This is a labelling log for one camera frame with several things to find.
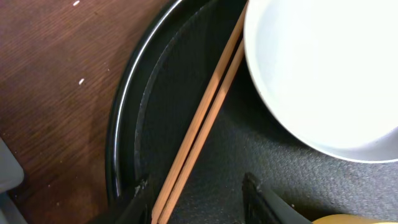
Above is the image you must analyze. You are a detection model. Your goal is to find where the grey round plate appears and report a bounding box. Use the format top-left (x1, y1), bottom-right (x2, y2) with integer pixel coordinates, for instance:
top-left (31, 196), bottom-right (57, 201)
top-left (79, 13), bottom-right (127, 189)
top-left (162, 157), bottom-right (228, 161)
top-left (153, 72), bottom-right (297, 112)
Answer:
top-left (244, 0), bottom-right (397, 163)

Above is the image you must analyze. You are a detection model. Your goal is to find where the round black serving tray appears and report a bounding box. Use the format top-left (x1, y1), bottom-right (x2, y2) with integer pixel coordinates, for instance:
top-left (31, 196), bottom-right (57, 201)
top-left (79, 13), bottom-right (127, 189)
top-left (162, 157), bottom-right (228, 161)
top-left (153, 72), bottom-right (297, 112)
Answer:
top-left (105, 0), bottom-right (397, 223)

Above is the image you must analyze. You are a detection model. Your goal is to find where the upper wooden chopstick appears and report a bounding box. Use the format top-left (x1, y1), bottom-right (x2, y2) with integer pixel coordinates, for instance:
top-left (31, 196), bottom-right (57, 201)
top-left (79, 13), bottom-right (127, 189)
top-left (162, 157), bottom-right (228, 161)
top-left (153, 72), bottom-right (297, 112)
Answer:
top-left (151, 5), bottom-right (247, 223)

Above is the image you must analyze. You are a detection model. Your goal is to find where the wooden chopstick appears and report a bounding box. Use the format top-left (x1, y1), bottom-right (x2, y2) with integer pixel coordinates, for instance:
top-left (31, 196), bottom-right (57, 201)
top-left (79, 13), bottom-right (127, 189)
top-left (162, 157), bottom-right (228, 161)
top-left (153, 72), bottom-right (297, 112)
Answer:
top-left (151, 5), bottom-right (247, 223)
top-left (155, 40), bottom-right (244, 224)

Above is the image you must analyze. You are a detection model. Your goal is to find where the grey plastic dishwasher rack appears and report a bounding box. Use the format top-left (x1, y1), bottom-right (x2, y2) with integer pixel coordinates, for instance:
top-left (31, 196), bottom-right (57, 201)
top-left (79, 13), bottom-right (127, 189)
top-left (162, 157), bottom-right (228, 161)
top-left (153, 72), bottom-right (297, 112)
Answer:
top-left (0, 139), bottom-right (27, 224)

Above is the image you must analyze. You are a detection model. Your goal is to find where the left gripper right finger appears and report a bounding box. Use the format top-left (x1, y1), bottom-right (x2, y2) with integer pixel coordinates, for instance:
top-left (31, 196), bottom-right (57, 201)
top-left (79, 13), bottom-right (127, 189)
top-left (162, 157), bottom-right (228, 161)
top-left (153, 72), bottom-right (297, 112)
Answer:
top-left (242, 172), bottom-right (312, 224)

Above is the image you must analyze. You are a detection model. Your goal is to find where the yellow bowl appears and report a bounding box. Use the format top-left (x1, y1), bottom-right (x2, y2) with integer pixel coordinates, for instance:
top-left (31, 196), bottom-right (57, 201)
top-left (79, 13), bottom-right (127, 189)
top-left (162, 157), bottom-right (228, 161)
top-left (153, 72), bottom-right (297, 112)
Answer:
top-left (312, 214), bottom-right (397, 224)

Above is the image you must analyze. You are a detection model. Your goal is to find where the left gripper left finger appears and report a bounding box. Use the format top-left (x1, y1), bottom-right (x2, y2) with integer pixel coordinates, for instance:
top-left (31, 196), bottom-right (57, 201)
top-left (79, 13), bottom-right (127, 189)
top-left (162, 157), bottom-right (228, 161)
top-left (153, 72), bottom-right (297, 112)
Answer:
top-left (88, 179), bottom-right (152, 224)

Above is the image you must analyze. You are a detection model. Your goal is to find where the lower wooden chopstick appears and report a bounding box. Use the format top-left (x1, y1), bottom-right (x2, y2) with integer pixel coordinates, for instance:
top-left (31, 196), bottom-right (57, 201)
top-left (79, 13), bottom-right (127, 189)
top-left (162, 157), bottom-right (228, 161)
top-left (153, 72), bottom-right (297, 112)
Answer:
top-left (155, 40), bottom-right (244, 224)

